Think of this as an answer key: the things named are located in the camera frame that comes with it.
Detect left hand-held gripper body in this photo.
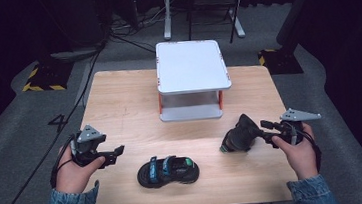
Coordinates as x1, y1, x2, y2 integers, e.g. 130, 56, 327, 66
68, 122, 119, 169

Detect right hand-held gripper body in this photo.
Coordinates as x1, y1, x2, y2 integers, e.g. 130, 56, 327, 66
271, 105, 325, 148

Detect black sandal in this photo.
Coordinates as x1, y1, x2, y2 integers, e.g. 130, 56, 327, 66
134, 152, 202, 190
217, 111, 266, 155

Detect person's right hand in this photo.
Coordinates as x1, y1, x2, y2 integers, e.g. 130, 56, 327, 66
270, 121, 322, 183

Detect person's left hand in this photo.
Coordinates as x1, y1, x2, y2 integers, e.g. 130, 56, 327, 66
51, 141, 109, 197

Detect white two-tier shoe rack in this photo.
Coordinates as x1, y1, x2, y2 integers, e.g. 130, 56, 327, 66
152, 35, 236, 125

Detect black slanted pole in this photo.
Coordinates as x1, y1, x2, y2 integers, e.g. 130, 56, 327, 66
272, 0, 329, 48

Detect black folding chair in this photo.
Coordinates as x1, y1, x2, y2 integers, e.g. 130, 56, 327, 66
184, 0, 252, 48

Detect white metal stand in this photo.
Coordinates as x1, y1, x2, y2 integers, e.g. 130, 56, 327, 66
160, 0, 247, 46

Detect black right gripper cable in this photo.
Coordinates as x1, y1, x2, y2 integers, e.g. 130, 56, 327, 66
300, 128, 324, 175

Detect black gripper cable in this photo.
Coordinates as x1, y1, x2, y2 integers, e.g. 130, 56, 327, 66
45, 133, 82, 190
300, 128, 324, 175

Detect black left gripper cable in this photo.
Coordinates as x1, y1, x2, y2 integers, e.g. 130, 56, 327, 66
45, 133, 82, 190

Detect long black floor cable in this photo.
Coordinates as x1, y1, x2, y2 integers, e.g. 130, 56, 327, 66
0, 38, 123, 204

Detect yellow-black striped base plate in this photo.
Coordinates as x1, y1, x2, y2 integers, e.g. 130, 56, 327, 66
257, 44, 305, 78
19, 60, 77, 95

